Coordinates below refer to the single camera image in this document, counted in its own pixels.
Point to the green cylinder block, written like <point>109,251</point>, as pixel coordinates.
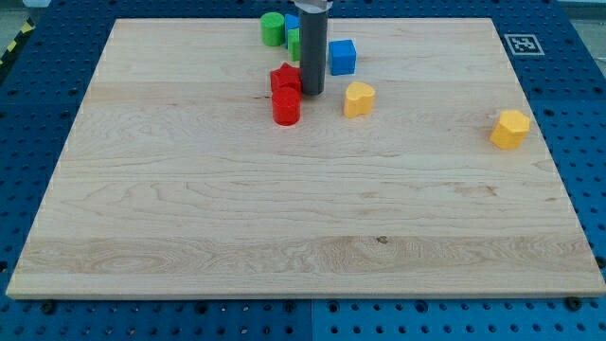
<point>272,26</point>

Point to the black bolt front right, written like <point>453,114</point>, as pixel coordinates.
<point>573,303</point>

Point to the red star block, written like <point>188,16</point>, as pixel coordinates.
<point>286,76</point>

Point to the blue cube block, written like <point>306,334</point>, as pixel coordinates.
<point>342,57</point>

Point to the blue block behind rod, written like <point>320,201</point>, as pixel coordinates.
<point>291,22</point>

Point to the yellow pentagon block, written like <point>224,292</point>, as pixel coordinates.
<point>510,130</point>

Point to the wooden board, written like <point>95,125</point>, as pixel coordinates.
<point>176,183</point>

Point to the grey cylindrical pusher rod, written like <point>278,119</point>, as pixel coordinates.
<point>313,30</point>

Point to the black bolt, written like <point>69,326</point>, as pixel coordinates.
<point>573,303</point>
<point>48,307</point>

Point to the black bolt front left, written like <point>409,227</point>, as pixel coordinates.
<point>48,307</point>

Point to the yellow heart block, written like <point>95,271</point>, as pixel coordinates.
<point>359,99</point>

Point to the white fiducial marker tag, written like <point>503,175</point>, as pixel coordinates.
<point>524,45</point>

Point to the red cylinder block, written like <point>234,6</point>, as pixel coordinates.
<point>286,106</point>

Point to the green star block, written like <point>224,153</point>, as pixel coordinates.
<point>293,36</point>

